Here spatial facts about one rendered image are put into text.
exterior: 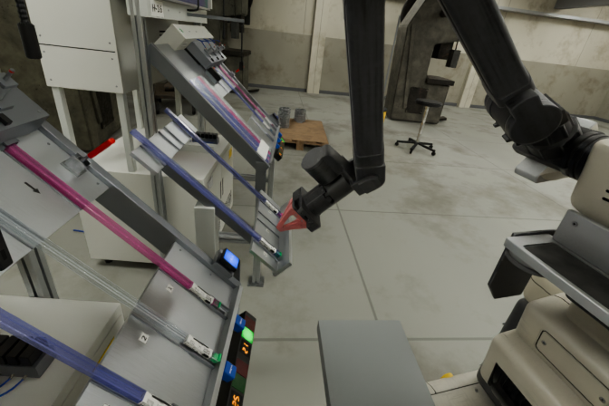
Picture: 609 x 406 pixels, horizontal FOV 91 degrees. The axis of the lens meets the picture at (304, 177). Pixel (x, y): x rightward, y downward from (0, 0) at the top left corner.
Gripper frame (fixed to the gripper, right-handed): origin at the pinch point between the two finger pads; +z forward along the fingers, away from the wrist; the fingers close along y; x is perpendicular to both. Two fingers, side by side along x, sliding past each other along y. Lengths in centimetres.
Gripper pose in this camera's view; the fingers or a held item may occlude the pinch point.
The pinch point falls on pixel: (280, 227)
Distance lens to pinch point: 71.7
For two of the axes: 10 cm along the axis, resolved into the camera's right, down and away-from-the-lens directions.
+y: 0.2, 4.3, -9.0
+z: -7.7, 5.8, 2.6
